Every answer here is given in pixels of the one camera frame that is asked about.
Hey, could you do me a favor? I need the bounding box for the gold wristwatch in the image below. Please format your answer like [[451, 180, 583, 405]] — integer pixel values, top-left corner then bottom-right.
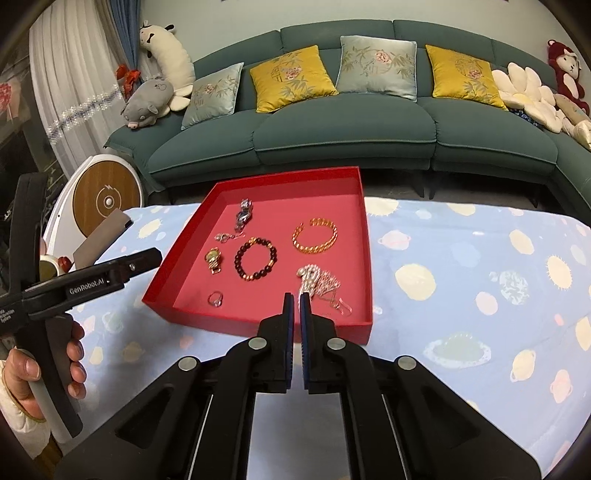
[[204, 247, 222, 275]]

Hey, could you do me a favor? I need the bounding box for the blue curtain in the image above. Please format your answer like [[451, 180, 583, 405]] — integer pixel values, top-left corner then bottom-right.
[[108, 0, 141, 70]]

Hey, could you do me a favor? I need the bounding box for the right yellow embroidered cushion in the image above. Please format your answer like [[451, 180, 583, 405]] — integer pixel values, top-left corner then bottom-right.
[[426, 45, 507, 110]]

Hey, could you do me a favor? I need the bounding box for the red decoration on curtain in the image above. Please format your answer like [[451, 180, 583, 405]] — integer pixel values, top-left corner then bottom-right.
[[115, 64, 140, 101]]

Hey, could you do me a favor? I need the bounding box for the silver chain necklace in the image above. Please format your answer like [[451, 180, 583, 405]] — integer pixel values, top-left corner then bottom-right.
[[317, 276, 354, 317]]

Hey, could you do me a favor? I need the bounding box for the silver crystal earring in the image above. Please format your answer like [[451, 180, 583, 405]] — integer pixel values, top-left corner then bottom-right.
[[214, 232, 245, 243]]

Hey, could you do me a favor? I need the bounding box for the silver wristwatch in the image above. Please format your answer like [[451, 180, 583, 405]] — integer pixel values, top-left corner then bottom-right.
[[235, 199, 252, 233]]

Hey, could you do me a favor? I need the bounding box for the left yellow embroidered cushion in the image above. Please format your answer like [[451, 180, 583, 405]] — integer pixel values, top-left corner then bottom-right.
[[249, 45, 339, 113]]

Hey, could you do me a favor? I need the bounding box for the grey embroidered cushion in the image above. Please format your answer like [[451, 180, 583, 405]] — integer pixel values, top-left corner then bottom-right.
[[181, 62, 245, 130], [335, 35, 418, 102]]

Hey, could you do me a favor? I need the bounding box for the red monkey plush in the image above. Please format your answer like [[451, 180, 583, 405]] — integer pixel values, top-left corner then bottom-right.
[[547, 39, 590, 114]]

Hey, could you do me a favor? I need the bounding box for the white round wooden-face appliance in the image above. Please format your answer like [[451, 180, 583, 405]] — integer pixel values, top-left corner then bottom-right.
[[43, 154, 144, 258]]

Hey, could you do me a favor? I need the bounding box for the brown cardboard piece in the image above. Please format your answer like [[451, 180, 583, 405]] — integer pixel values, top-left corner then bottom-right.
[[73, 209, 132, 270]]

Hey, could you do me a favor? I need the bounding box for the white flower-shaped cushion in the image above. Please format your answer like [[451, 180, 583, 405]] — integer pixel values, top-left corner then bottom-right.
[[492, 62, 563, 133]]

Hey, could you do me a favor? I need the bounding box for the dark bead bracelet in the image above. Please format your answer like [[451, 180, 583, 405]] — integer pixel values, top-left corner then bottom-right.
[[233, 236, 280, 282]]

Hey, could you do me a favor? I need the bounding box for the red shallow box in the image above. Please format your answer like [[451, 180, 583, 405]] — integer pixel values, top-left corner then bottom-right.
[[142, 167, 373, 344]]

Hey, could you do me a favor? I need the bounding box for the right grey embroidered cushion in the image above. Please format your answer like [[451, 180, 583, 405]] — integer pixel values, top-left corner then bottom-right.
[[335, 35, 418, 102]]

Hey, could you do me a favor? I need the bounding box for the yellow embroidered cushion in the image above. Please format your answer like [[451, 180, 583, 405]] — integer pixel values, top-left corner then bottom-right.
[[249, 45, 339, 113], [426, 45, 507, 110]]

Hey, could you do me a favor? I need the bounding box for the dark green sofa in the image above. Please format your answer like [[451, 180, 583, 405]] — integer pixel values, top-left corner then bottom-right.
[[107, 20, 590, 220]]

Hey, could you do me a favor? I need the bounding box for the white cow plush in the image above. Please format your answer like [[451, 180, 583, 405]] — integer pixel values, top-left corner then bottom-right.
[[139, 23, 195, 112]]

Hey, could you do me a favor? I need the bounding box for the cream satin cushion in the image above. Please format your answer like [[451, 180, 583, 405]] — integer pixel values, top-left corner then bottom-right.
[[554, 94, 591, 151]]

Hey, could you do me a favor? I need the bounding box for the white pearl bracelet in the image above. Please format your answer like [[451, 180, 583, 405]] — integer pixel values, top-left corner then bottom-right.
[[295, 263, 343, 301]]

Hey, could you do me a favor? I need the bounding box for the left grey embroidered cushion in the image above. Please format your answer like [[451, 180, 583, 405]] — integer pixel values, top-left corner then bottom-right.
[[181, 62, 245, 130]]

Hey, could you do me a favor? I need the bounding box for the white sheer curtain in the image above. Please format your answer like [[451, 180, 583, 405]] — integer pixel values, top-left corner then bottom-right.
[[29, 1, 124, 177]]

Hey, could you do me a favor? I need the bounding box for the gold chain bangle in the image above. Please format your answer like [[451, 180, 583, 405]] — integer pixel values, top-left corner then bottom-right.
[[291, 217, 339, 255]]

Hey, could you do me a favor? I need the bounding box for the person's left hand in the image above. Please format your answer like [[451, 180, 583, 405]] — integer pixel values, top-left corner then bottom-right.
[[2, 321, 87, 421]]

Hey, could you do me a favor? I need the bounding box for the grey pig plush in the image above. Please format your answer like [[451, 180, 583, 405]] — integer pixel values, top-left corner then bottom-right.
[[121, 79, 173, 130]]

